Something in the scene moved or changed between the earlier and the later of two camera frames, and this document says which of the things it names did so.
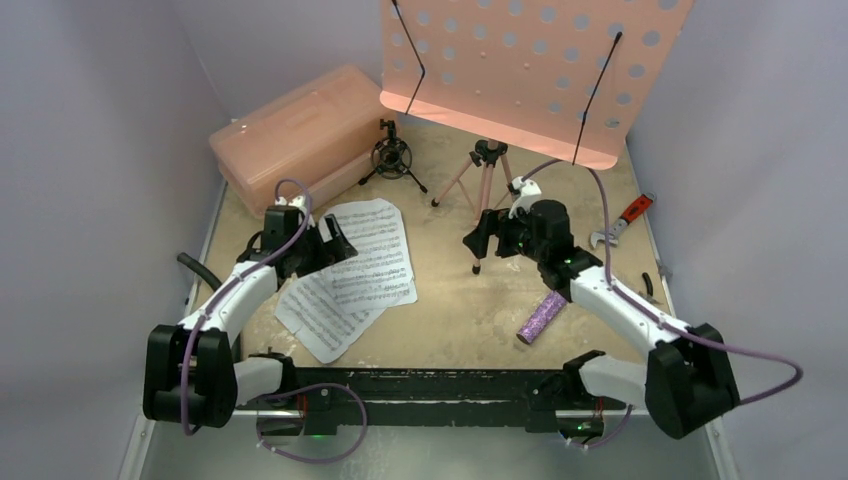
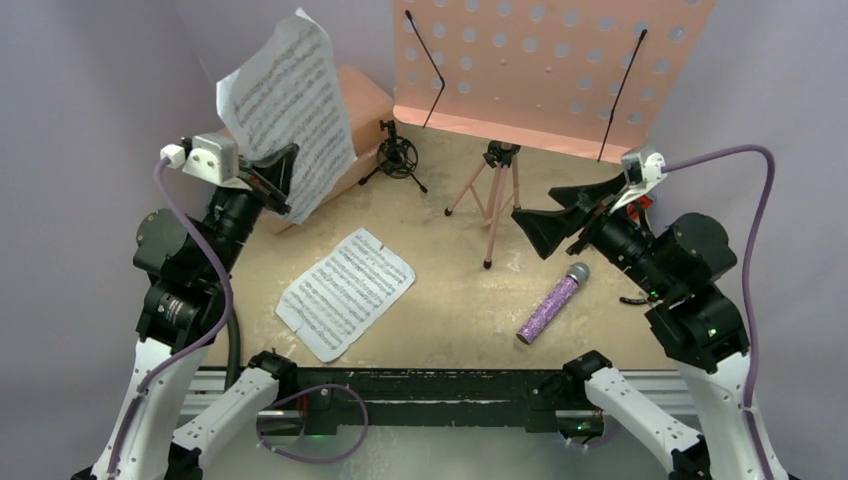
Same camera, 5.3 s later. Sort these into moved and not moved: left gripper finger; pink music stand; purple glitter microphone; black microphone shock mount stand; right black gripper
Moved: right black gripper; left gripper finger; pink music stand
Not moved: purple glitter microphone; black microphone shock mount stand
